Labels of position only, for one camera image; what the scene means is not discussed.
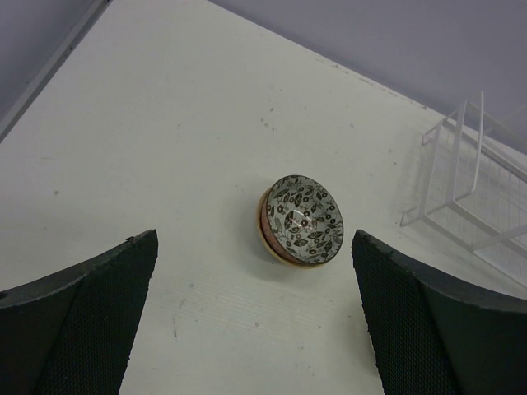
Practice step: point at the black floral pattern bowl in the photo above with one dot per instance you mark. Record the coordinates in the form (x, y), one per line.
(302, 221)

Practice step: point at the white leaf pattern bowl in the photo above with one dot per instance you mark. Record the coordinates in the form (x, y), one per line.
(269, 247)

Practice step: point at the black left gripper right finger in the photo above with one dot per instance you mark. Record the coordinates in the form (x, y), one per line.
(433, 333)

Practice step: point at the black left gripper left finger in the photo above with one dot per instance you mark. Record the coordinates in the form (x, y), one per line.
(72, 332)

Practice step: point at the aluminium table edge rail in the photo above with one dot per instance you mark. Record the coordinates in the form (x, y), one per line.
(37, 37)

